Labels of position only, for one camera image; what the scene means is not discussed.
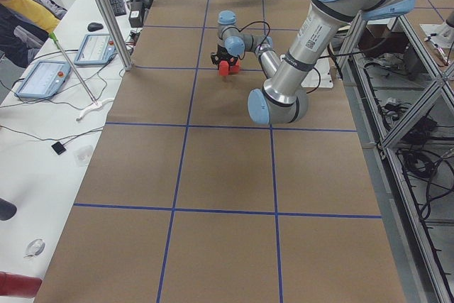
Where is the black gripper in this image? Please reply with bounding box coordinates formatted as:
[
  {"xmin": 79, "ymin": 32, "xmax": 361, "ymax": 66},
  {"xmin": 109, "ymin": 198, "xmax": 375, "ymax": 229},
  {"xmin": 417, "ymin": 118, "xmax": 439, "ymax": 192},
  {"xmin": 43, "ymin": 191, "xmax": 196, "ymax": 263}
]
[{"xmin": 210, "ymin": 44, "xmax": 240, "ymax": 67}]

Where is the red block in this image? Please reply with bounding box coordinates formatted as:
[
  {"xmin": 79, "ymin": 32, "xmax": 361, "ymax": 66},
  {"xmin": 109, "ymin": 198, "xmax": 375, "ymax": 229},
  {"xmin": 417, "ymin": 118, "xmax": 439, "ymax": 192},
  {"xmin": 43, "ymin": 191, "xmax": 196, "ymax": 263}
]
[
  {"xmin": 218, "ymin": 60, "xmax": 230, "ymax": 77},
  {"xmin": 229, "ymin": 60, "xmax": 240, "ymax": 74}
]

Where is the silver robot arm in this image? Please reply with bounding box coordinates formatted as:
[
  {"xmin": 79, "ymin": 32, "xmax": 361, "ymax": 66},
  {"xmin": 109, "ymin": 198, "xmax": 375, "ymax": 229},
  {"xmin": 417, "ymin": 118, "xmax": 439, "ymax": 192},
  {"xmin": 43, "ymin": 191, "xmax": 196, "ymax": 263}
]
[{"xmin": 218, "ymin": 0, "xmax": 416, "ymax": 125}]

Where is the black box with label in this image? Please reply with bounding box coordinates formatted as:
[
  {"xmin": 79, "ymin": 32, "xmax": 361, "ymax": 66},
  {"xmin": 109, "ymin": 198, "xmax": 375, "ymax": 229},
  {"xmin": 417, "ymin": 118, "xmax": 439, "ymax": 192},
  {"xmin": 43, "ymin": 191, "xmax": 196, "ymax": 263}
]
[{"xmin": 128, "ymin": 0, "xmax": 150, "ymax": 28}]

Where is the black keyboard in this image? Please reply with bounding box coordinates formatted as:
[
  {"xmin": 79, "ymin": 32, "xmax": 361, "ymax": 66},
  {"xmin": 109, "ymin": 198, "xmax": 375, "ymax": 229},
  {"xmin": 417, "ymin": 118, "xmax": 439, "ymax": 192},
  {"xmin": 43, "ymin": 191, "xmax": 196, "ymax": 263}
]
[{"xmin": 104, "ymin": 0, "xmax": 128, "ymax": 17}]

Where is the black computer mouse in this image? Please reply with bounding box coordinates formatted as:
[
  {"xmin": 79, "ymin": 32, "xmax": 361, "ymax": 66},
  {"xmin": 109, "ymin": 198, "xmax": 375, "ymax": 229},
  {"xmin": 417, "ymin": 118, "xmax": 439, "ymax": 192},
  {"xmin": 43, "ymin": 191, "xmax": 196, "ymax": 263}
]
[{"xmin": 87, "ymin": 22, "xmax": 104, "ymax": 32}]

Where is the far teach pendant tablet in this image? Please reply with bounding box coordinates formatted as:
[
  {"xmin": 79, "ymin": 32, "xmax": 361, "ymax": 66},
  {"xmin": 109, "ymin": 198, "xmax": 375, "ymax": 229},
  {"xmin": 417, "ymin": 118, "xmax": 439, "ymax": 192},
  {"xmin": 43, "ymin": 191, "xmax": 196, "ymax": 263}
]
[{"xmin": 74, "ymin": 33, "xmax": 116, "ymax": 67}]

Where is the teach pendant tablet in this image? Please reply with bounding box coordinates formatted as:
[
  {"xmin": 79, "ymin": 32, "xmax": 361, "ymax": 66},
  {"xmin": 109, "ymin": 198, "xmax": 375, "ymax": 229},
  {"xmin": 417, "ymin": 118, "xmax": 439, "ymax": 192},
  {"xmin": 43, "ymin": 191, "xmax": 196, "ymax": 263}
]
[
  {"xmin": 15, "ymin": 61, "xmax": 72, "ymax": 99},
  {"xmin": 74, "ymin": 33, "xmax": 116, "ymax": 67}
]

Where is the metal rod with hook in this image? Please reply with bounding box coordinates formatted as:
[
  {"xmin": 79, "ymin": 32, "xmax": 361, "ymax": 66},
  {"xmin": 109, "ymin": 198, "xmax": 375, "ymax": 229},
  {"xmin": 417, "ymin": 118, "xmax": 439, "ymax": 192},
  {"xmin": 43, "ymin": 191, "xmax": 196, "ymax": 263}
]
[{"xmin": 49, "ymin": 33, "xmax": 114, "ymax": 122}]

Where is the seated person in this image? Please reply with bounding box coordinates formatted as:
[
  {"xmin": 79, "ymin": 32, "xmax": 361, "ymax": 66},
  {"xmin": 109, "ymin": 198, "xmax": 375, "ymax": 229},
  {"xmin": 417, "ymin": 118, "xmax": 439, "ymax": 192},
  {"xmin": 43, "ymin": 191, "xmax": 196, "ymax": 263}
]
[{"xmin": 1, "ymin": 0, "xmax": 67, "ymax": 68}]

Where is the near teach pendant tablet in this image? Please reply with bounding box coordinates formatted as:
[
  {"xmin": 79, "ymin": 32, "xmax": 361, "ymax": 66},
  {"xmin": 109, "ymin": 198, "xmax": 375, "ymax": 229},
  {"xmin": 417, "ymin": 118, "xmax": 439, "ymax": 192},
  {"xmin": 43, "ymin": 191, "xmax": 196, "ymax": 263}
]
[{"xmin": 15, "ymin": 61, "xmax": 72, "ymax": 99}]

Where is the small black square pad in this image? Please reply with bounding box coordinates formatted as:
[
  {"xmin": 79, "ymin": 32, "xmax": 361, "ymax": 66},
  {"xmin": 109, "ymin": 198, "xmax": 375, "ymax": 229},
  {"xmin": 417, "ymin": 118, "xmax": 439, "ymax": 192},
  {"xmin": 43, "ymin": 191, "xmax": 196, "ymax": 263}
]
[{"xmin": 51, "ymin": 141, "xmax": 67, "ymax": 155}]

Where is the red cylinder bottle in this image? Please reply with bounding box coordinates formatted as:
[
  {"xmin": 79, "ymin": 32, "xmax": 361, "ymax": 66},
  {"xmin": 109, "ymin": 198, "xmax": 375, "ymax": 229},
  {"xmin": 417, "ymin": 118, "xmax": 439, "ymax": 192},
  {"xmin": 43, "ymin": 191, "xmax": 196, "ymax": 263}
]
[{"xmin": 1, "ymin": 271, "xmax": 43, "ymax": 298}]

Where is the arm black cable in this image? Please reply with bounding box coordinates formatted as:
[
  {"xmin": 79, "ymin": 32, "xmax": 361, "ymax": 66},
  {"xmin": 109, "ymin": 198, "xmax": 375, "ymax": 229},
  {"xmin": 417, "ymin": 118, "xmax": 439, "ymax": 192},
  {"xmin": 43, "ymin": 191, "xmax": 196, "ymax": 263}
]
[{"xmin": 238, "ymin": 21, "xmax": 271, "ymax": 48}]

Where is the aluminium frame post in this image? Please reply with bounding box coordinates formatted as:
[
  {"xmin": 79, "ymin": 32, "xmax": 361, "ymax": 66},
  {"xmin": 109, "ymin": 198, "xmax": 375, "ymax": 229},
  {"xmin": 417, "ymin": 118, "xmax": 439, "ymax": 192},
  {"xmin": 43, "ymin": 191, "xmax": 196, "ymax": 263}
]
[{"xmin": 95, "ymin": 0, "xmax": 133, "ymax": 71}]

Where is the white pedestal column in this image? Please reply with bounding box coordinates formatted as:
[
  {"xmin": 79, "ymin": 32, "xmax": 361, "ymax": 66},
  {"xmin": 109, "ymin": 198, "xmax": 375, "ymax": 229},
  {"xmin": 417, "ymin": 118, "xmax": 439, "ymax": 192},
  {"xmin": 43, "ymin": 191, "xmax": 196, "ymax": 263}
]
[{"xmin": 301, "ymin": 60, "xmax": 333, "ymax": 89}]

